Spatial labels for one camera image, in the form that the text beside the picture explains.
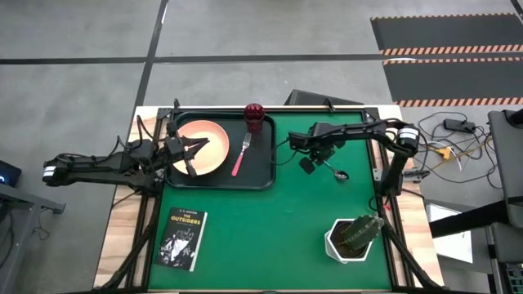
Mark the black plastic tray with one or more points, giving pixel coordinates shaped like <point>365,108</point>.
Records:
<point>257,171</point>

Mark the grey desk black leg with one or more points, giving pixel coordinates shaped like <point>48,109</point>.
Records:
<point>508,163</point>

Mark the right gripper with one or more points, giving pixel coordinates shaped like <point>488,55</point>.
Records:
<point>323,147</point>

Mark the black device blue light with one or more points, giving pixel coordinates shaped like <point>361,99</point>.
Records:
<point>9,173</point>

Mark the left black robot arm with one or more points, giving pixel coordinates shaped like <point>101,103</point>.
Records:
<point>102,163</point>

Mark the black aluminium rig frame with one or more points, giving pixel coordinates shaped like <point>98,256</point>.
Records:
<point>347,110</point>

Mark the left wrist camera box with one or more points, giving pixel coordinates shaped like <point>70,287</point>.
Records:
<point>173,144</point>

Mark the green table mat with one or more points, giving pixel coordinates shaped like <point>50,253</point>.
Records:
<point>265,228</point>

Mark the peach round plate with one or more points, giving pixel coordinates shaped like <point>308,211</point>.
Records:
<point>212,143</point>

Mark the black striped-edge floor mat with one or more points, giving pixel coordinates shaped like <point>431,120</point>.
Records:
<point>445,32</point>
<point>453,81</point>

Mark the black flat panel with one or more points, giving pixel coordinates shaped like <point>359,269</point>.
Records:
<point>310,98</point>

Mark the red faceted plastic cup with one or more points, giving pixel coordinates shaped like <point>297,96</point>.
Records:
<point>254,114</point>

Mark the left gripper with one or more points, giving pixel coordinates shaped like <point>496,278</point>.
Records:
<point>180,157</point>

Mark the white sheet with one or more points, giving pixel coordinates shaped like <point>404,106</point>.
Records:
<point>449,245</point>

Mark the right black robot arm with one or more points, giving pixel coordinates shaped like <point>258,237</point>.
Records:
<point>367,128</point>

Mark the black table clamp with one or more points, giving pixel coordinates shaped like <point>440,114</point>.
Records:
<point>414,175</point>

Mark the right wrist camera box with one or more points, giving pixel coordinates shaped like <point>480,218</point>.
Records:
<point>298,141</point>

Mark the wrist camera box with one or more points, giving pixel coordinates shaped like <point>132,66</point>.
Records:
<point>298,141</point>
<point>173,144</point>

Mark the metal spoon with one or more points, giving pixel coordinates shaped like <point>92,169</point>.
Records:
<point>341,175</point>

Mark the grey metal desk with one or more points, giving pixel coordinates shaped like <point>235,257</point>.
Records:
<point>20,200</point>

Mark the cactus in white pot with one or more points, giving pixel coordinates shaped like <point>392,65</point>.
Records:
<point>355,237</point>

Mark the black power brick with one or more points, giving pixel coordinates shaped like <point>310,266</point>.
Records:
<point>459,124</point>

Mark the The Outsiders paperback book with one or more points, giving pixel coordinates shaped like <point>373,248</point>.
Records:
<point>180,241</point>

